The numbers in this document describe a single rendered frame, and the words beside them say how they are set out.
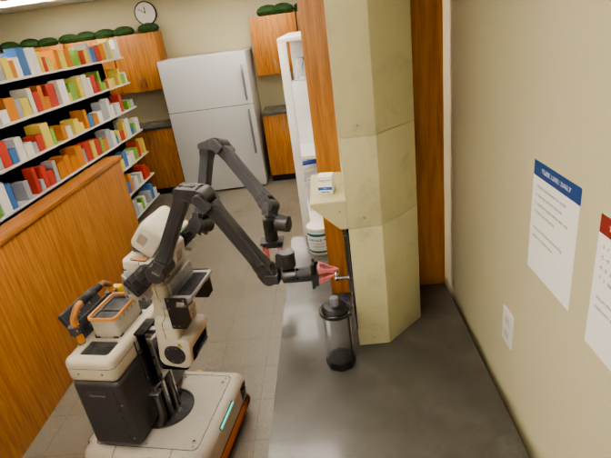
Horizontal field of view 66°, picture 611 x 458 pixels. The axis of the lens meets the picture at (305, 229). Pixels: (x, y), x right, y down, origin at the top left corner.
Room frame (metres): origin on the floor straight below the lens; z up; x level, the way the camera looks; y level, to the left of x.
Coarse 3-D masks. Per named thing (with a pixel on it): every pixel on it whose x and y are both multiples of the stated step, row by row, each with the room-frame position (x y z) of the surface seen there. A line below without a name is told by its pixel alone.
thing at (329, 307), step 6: (330, 300) 1.32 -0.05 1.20; (336, 300) 1.32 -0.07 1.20; (342, 300) 1.35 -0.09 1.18; (324, 306) 1.33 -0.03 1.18; (330, 306) 1.32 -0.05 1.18; (336, 306) 1.32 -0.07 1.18; (342, 306) 1.31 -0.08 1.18; (348, 306) 1.33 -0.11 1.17; (324, 312) 1.31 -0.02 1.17; (330, 312) 1.29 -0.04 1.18; (336, 312) 1.29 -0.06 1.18; (342, 312) 1.29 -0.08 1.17
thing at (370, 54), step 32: (352, 0) 1.40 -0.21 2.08; (384, 0) 1.45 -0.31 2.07; (352, 32) 1.40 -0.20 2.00; (384, 32) 1.44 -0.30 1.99; (352, 64) 1.40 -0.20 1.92; (384, 64) 1.44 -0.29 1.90; (352, 96) 1.40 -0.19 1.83; (384, 96) 1.43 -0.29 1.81; (352, 128) 1.40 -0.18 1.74; (384, 128) 1.42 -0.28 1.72
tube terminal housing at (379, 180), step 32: (352, 160) 1.40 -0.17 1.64; (384, 160) 1.42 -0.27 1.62; (352, 192) 1.40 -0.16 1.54; (384, 192) 1.41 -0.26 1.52; (352, 224) 1.41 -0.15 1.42; (384, 224) 1.41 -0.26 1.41; (416, 224) 1.52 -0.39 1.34; (352, 256) 1.41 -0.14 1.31; (384, 256) 1.40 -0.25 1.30; (416, 256) 1.52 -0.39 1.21; (384, 288) 1.40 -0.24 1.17; (416, 288) 1.51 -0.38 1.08; (384, 320) 1.40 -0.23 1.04
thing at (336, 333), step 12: (348, 312) 1.30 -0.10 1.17; (324, 324) 1.31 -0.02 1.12; (336, 324) 1.28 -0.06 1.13; (348, 324) 1.30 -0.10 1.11; (336, 336) 1.28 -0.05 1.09; (348, 336) 1.30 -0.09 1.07; (336, 348) 1.28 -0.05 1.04; (348, 348) 1.29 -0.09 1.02; (336, 360) 1.29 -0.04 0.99; (348, 360) 1.29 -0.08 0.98
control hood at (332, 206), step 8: (312, 176) 1.71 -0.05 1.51; (336, 176) 1.66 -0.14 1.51; (312, 184) 1.61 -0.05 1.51; (336, 184) 1.57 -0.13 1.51; (312, 192) 1.53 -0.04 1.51; (336, 192) 1.50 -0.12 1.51; (344, 192) 1.50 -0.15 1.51; (312, 200) 1.45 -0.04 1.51; (320, 200) 1.44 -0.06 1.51; (328, 200) 1.43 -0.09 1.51; (336, 200) 1.42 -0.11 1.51; (344, 200) 1.41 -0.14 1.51; (312, 208) 1.42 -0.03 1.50; (320, 208) 1.41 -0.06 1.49; (328, 208) 1.41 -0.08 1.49; (336, 208) 1.41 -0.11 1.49; (344, 208) 1.41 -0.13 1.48; (328, 216) 1.41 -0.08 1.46; (336, 216) 1.41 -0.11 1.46; (344, 216) 1.41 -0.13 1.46; (336, 224) 1.41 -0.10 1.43; (344, 224) 1.41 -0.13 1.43
